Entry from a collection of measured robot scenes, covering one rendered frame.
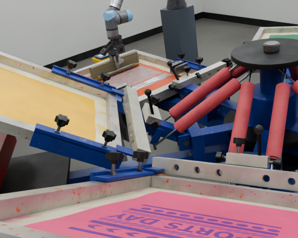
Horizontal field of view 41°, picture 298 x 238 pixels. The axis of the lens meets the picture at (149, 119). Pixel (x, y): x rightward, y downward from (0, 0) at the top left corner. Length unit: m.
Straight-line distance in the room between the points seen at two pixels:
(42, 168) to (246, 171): 0.93
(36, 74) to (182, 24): 1.50
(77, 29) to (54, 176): 4.62
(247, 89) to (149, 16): 5.45
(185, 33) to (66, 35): 3.29
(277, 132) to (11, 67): 1.11
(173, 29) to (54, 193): 2.38
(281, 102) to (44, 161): 1.03
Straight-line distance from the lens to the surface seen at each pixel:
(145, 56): 2.80
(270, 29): 3.10
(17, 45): 5.86
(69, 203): 0.86
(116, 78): 2.58
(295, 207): 1.12
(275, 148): 1.36
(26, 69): 1.82
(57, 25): 6.05
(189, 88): 2.05
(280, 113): 1.43
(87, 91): 1.83
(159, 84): 2.38
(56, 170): 1.76
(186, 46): 3.10
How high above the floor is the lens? 1.86
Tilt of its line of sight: 27 degrees down
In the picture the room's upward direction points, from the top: 9 degrees counter-clockwise
